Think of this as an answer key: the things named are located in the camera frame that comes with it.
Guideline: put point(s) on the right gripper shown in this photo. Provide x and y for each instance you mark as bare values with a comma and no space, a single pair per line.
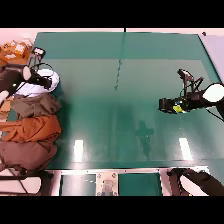
168,104

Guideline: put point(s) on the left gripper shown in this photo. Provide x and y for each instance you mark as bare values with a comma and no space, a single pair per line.
44,81

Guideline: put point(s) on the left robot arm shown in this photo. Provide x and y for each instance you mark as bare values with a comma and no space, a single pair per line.
10,80

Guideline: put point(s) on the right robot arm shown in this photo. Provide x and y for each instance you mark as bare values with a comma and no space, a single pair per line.
213,93

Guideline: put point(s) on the white garment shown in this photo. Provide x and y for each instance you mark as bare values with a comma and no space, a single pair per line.
40,90

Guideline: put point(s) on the olive grey garment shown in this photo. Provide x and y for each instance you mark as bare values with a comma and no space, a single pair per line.
36,105

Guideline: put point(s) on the orange patterned garment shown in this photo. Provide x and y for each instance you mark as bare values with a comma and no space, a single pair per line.
13,51

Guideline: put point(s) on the brown grey garment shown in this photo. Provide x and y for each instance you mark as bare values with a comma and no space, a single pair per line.
26,155

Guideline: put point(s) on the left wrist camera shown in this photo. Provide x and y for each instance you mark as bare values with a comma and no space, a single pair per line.
38,52

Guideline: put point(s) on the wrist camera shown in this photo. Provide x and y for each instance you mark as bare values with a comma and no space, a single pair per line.
38,52
186,75

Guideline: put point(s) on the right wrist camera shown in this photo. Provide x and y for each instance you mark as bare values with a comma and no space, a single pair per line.
186,75

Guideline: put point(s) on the silver frame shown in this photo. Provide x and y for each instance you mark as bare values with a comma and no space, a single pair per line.
106,183

